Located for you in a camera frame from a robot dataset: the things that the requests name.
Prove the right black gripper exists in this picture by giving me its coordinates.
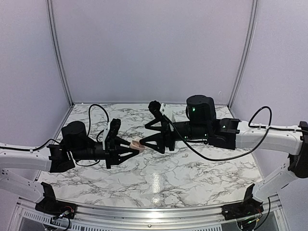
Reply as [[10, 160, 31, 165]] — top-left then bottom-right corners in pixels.
[[140, 116, 210, 153]]

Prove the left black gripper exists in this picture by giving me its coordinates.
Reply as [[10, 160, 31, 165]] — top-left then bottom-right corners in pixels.
[[71, 137, 139, 170]]

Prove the white round charging case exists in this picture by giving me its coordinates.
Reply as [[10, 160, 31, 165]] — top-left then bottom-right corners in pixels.
[[129, 139, 145, 153]]

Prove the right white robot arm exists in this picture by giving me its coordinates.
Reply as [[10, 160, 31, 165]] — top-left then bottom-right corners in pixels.
[[140, 95, 308, 216]]

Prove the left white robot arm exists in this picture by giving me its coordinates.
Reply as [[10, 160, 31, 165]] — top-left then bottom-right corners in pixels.
[[0, 119, 142, 214]]

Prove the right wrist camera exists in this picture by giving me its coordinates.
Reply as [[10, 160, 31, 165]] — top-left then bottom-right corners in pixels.
[[148, 101, 175, 123]]

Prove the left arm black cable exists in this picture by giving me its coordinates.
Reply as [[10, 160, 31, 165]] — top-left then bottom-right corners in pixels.
[[24, 103, 110, 154]]

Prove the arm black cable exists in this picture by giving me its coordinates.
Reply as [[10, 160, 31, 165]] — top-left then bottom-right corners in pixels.
[[166, 105, 308, 161], [24, 103, 110, 154]]

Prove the aluminium front rail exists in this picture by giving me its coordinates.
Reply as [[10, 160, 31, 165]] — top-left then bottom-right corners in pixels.
[[8, 196, 289, 231]]

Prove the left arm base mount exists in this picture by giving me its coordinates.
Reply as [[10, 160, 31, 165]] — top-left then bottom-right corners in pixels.
[[35, 182, 77, 219]]

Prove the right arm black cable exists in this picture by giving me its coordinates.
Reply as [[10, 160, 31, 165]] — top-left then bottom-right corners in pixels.
[[166, 105, 308, 161]]

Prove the left aluminium corner post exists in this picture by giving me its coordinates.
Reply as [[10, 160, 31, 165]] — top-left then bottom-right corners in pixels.
[[46, 0, 74, 107]]

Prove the aluminium corner post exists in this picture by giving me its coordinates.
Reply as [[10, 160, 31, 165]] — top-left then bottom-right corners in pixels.
[[227, 0, 259, 111], [46, 0, 74, 107]]

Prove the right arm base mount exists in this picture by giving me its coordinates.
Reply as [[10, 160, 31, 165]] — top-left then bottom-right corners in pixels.
[[221, 184, 264, 220]]

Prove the right aluminium corner post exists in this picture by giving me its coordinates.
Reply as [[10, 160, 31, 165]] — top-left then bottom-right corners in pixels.
[[227, 0, 259, 111]]

